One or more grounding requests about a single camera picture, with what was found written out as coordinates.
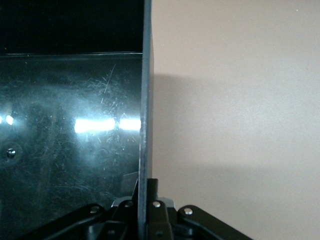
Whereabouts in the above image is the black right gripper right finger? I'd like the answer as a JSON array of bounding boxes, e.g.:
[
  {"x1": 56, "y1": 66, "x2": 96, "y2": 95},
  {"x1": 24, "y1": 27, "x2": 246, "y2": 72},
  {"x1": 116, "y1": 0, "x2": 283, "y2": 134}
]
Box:
[{"x1": 146, "y1": 177, "x2": 253, "y2": 240}]

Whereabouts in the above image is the black plastic tray box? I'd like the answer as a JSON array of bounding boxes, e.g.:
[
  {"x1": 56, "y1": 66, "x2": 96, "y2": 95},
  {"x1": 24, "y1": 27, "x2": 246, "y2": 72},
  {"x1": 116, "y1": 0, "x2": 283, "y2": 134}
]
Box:
[{"x1": 0, "y1": 0, "x2": 157, "y2": 240}]

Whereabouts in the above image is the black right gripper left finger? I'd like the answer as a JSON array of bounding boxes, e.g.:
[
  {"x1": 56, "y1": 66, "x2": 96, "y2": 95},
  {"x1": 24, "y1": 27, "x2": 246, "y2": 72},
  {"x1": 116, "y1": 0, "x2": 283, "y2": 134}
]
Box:
[{"x1": 22, "y1": 172, "x2": 140, "y2": 240}]

